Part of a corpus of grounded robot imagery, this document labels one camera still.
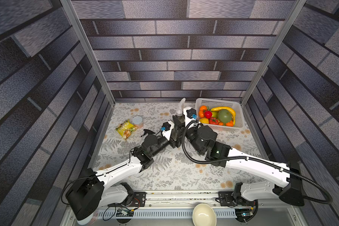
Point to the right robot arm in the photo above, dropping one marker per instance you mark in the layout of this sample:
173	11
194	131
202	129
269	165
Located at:
279	182

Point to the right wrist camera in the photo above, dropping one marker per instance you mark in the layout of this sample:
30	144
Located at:
190	114

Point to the pink tin can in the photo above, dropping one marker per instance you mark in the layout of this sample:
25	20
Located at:
138	121

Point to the red strawberry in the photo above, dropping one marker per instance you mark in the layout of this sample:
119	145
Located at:
214	121

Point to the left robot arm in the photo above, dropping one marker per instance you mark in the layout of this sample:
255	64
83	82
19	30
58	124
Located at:
94	189

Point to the orange fruit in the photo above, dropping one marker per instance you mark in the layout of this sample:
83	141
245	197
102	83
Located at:
203	108

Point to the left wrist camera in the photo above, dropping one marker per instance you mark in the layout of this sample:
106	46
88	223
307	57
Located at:
166	129

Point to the black spray nozzle far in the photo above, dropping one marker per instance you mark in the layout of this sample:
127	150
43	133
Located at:
147	132

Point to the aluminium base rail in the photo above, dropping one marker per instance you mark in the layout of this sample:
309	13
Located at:
184	199

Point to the yellow lemon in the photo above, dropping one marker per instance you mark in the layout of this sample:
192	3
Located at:
204	120

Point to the grey spray bottle front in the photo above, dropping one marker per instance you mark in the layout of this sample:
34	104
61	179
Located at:
179	125

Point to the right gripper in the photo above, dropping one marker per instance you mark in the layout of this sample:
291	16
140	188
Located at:
188	127

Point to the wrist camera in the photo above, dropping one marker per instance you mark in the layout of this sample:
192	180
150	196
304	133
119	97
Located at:
190	114
166	129

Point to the clear white spray nozzle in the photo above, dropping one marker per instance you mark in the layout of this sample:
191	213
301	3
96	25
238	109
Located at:
179	111

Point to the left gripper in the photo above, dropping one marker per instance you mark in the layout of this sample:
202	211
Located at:
177	143

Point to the red apple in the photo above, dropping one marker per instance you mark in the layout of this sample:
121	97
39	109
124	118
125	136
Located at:
208	114

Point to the green mango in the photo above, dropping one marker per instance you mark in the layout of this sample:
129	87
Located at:
225	116

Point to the cream bowl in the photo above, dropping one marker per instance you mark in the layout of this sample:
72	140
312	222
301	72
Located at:
204	215

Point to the yellow snack packet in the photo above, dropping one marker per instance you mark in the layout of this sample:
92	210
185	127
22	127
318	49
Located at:
126	129

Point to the yellow banana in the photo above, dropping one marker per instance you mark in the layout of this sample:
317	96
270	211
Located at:
232	111

